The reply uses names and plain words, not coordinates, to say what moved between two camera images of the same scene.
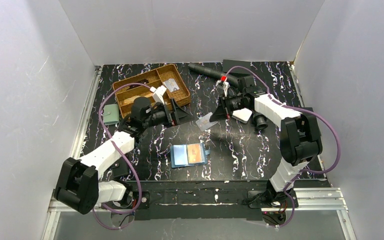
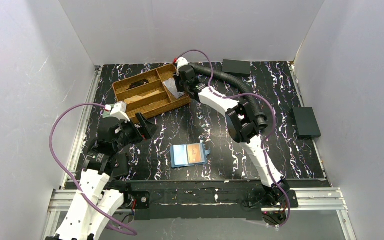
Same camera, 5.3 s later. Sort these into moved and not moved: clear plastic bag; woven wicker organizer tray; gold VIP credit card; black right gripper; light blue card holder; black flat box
Moved: black right gripper; clear plastic bag
Not moved: woven wicker organizer tray; black flat box; gold VIP credit card; light blue card holder
